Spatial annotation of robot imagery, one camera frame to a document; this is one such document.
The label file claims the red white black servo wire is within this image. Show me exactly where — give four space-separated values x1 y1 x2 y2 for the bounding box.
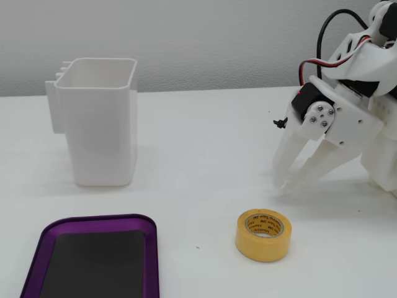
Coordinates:
298 35 373 86

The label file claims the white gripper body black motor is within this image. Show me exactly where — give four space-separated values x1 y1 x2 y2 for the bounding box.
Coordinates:
291 76 385 147

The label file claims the yellow masking tape roll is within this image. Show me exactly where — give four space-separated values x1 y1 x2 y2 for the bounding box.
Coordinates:
234 208 293 263

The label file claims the purple metal tray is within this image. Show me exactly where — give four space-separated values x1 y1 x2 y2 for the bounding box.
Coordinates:
20 213 160 298

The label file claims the black cable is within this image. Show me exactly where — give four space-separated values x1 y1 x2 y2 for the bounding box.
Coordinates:
316 8 373 78

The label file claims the white plastic container box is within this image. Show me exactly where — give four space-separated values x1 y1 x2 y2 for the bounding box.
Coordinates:
45 57 138 187

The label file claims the black tray mat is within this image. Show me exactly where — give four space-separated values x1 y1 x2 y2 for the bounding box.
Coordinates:
38 229 146 298

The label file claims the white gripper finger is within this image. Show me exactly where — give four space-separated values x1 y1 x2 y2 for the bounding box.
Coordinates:
280 101 353 191
273 108 310 187

